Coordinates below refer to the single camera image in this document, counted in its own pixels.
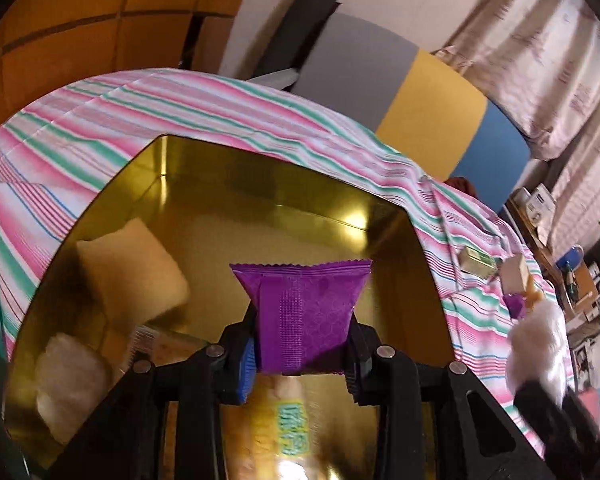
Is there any blue white mug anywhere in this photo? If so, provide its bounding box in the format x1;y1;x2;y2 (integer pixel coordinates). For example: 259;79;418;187
555;244;586;274

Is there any round white scrubbing pad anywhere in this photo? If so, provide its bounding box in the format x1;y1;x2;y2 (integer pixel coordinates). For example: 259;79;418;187
505;302;568;406

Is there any small green carton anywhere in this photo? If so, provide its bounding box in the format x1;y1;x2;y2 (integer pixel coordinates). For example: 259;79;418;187
457;246;498;277

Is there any orange brown block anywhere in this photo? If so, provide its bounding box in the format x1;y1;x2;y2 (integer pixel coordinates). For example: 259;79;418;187
522;275;546;311

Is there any large yellow sponge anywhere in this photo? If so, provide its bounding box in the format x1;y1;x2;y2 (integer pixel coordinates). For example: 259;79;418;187
76;217;191;323

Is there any grey yellow blue chair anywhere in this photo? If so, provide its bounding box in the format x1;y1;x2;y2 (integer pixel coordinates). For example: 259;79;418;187
290;12;546;186

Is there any wooden shelf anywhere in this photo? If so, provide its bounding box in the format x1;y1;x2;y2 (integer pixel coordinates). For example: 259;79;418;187
500;185;600;322

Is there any cracker packet with green label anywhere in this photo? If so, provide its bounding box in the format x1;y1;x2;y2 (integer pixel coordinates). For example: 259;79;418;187
127;324;343;480

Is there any gold metal tin box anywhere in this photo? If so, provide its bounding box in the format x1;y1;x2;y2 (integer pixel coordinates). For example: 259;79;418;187
2;134;456;480

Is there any white foam strip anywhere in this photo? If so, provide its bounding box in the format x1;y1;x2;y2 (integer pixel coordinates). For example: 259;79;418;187
247;67;301;93

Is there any white printed carton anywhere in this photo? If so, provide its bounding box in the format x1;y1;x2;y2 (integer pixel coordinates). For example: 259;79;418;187
522;184;557;226

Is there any black rolled mat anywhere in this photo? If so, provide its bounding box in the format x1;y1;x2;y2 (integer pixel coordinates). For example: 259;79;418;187
252;0;341;81

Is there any pink green striped tablecloth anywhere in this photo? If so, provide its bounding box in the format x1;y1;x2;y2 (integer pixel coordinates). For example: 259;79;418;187
0;69;576;461

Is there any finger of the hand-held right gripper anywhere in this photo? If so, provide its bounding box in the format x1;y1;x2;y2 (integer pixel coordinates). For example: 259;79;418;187
512;377;600;478

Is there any beige cube box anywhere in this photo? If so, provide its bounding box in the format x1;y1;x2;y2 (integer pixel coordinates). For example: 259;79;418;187
499;254;531;293

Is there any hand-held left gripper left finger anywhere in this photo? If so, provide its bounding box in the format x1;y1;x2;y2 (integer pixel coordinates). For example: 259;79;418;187
45;310;259;480

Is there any dark red cloth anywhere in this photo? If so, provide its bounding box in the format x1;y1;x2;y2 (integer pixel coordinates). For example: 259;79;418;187
442;176;478;199

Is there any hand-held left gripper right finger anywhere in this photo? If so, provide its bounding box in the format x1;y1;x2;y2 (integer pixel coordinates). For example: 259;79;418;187
342;321;556;480

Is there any pale patterned curtain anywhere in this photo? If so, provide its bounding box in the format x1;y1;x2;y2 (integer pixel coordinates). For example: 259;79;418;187
545;125;600;261

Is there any pink patterned quilt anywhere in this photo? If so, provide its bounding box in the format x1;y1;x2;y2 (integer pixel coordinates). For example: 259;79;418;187
430;0;600;162

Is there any purple snack packet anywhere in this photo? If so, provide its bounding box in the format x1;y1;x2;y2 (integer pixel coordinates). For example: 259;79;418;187
502;292;528;321
229;258;373;377

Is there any wooden panelled wardrobe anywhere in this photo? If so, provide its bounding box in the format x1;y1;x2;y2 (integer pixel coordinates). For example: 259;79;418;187
0;0;261;136

